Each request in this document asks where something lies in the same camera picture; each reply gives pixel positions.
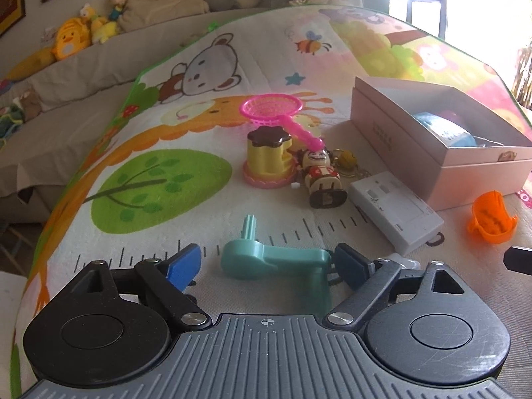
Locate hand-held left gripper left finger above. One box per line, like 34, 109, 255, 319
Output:
68, 244, 211, 332

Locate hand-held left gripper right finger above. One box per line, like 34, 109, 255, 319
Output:
326, 243, 468, 330

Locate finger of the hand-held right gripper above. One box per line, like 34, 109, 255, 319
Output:
503, 246, 532, 276

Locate orange plastic toy cup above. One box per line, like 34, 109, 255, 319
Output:
466, 190, 518, 242

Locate teal plastic toy handle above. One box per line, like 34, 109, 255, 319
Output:
220, 215, 332, 317

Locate white power strip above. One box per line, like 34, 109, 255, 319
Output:
348, 172, 445, 254

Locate wooden doll keychain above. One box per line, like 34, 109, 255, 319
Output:
296, 148, 348, 210

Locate yellow ball keychain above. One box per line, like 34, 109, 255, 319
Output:
332, 147, 375, 181

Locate pink cardboard box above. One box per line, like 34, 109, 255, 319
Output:
350, 76, 532, 212

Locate yellow toy pudding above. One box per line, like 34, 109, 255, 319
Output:
243, 127, 298, 190

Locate pink toy strainer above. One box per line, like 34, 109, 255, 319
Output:
240, 94, 325, 151

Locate cartoon printed play mat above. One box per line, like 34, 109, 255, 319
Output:
8, 4, 532, 399

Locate blue tape roll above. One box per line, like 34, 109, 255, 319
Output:
412, 112, 476, 148

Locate dry plant stems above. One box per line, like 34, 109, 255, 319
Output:
510, 45, 532, 109

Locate brown plush toy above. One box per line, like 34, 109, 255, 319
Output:
16, 90, 43, 122

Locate yellow duck plush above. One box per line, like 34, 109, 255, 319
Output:
51, 17, 91, 61

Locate long yellow plush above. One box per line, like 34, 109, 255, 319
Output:
3, 46, 56, 82

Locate small yellow white plush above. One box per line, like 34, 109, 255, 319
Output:
80, 3, 122, 45

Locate beige pillow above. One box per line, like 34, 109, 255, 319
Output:
120, 0, 211, 33

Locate red hat doll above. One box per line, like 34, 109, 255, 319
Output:
108, 0, 128, 22

